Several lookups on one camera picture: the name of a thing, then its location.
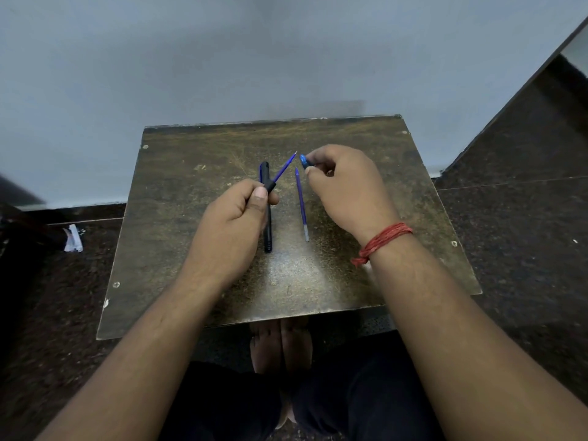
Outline person's left foot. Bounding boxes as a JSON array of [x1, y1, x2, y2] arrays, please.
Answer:
[[249, 319, 283, 375]]

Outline person's right forearm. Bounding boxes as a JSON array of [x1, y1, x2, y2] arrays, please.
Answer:
[[367, 232, 588, 441]]

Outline small brown wooden table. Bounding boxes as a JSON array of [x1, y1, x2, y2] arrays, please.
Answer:
[[96, 114, 483, 341]]

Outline crumpled white paper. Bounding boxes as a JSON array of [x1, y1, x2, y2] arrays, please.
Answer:
[[63, 224, 85, 253]]

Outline blue pen refill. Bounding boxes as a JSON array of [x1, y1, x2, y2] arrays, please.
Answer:
[[294, 166, 311, 243]]

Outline person's left hand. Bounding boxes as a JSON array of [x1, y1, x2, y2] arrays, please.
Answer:
[[183, 178, 280, 292]]

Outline person's right foot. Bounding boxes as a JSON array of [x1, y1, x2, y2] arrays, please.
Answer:
[[281, 317, 316, 377]]

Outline person's foot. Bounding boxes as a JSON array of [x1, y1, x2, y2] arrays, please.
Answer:
[[281, 317, 316, 377], [249, 319, 283, 375]]

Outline red thread bracelet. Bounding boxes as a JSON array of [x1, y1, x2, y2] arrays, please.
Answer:
[[351, 222, 414, 267]]

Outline black pen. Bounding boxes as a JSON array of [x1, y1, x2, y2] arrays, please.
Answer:
[[259, 161, 274, 254]]

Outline person's left forearm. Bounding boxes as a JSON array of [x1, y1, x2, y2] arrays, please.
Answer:
[[34, 271, 236, 441]]

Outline blue refill with black grip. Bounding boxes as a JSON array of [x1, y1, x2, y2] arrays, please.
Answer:
[[260, 151, 298, 194]]

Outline person's black trousers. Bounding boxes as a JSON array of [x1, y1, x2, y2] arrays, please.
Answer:
[[158, 333, 444, 441]]

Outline person's right hand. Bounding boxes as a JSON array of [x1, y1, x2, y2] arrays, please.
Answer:
[[301, 144, 402, 247]]

